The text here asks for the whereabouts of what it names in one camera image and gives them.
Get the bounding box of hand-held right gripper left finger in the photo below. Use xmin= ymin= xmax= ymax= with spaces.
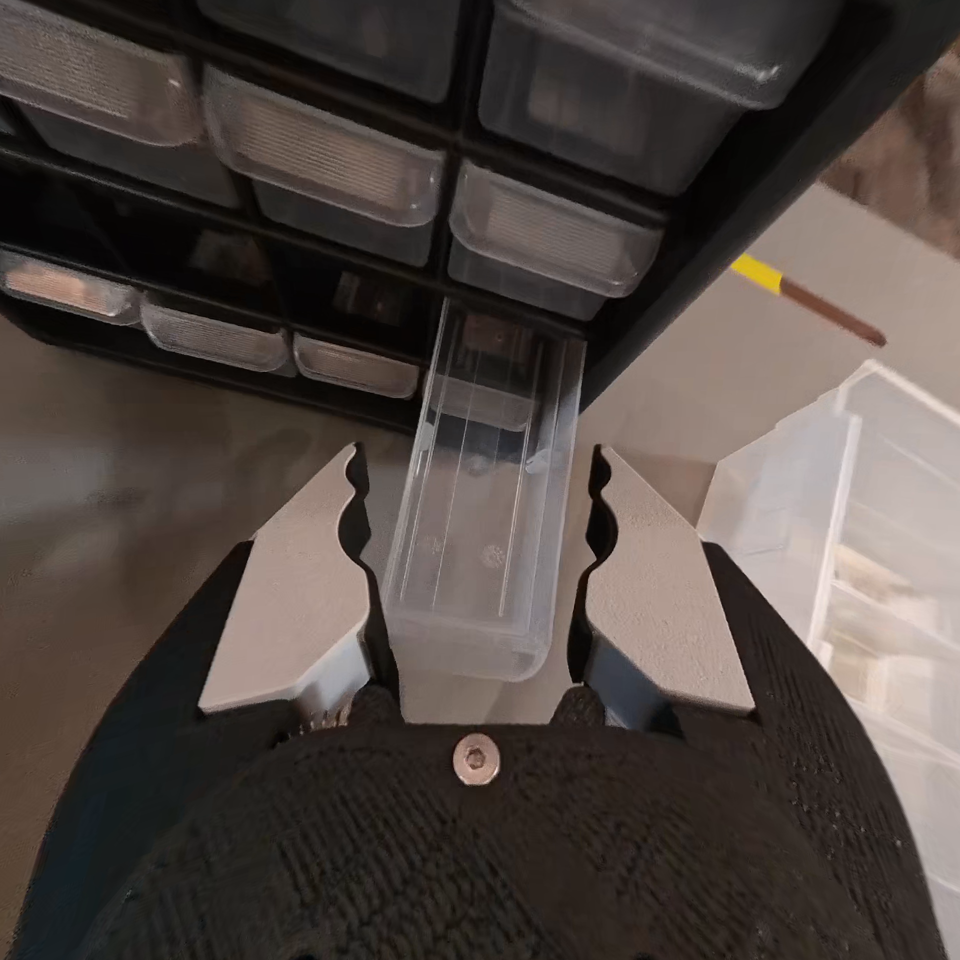
xmin=197 ymin=442 xmax=399 ymax=725

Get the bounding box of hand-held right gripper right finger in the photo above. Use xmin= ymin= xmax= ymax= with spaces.
xmin=570 ymin=444 xmax=757 ymax=725

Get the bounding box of clear plastic storage bin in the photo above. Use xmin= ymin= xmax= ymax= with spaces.
xmin=696 ymin=358 xmax=960 ymax=909

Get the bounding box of small clear plastic drawer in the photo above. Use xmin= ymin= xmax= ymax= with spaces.
xmin=381 ymin=298 xmax=586 ymax=684

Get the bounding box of black drawer cabinet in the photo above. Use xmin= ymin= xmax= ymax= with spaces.
xmin=0 ymin=0 xmax=920 ymax=432

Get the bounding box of yellow tape strip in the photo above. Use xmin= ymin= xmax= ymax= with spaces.
xmin=731 ymin=253 xmax=789 ymax=295

